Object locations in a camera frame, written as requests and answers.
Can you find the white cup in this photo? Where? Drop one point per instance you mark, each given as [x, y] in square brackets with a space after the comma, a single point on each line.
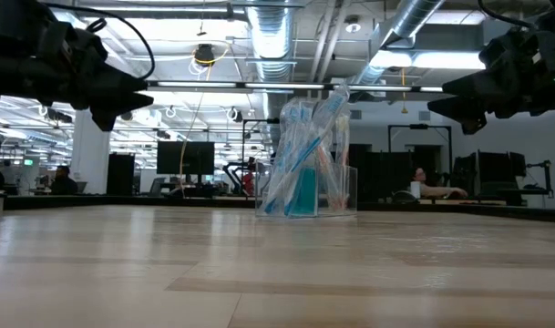
[415, 190]

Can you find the silver ribbed air duct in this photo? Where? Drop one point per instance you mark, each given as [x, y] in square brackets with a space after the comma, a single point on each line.
[272, 36]

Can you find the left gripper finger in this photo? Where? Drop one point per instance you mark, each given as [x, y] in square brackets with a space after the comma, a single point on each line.
[117, 93]
[106, 119]

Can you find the white square pillar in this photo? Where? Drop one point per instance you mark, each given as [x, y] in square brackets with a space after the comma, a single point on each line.
[90, 155]

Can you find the long overhead light bar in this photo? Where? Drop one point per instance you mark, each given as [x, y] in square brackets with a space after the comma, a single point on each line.
[281, 85]

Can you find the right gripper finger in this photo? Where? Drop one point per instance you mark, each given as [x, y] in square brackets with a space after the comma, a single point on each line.
[477, 82]
[468, 109]

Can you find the clear acrylic organizer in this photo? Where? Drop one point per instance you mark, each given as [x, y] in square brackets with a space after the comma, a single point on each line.
[352, 182]

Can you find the silver smooth air duct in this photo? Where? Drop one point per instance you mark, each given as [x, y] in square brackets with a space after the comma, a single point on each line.
[409, 18]

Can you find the black station frame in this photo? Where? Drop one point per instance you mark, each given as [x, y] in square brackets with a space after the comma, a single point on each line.
[259, 120]
[418, 126]

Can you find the black cabinet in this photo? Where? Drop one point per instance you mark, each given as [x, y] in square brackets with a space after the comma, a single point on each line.
[120, 173]

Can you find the black background robot station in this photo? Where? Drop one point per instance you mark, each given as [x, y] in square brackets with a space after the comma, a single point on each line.
[496, 173]

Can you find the black ceiling dome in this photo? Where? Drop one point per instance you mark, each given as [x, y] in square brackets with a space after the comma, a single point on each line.
[205, 54]

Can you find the person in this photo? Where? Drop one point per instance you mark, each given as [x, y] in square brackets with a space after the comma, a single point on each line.
[64, 184]
[420, 175]

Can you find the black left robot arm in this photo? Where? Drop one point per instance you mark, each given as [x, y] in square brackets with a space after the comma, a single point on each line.
[3, 45]

